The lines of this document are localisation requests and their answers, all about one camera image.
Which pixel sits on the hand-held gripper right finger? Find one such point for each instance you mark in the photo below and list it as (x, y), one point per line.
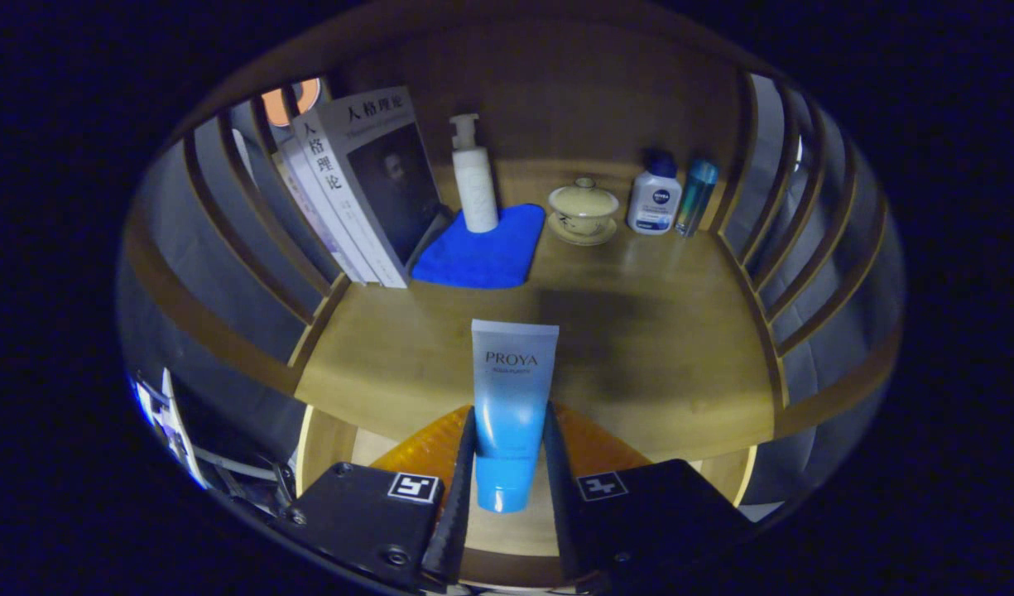
(647, 513)

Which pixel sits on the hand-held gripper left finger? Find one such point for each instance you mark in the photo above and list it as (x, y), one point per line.
(366, 513)

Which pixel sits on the blue cosmetic tube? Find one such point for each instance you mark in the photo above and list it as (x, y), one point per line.
(511, 397)

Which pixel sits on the wooden countertop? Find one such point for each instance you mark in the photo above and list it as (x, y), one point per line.
(639, 331)

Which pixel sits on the wooden cabinet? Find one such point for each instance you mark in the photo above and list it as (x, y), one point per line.
(556, 74)

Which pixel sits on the blue folded cloth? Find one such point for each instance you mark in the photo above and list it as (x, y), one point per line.
(482, 252)

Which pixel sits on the white book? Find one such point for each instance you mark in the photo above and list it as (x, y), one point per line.
(329, 223)

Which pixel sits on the lilac book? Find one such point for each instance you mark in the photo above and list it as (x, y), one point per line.
(312, 223)

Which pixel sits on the lidded ceramic teacup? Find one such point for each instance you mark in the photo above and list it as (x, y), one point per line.
(583, 207)

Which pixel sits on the white lotion bottle blue cap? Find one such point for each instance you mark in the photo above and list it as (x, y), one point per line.
(654, 199)

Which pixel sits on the teal spray bottle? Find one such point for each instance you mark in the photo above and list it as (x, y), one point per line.
(695, 197)

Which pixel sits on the book with dark portrait cover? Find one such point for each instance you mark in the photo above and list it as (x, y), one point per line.
(391, 190)

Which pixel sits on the white pump bottle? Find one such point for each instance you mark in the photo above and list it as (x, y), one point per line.
(476, 186)

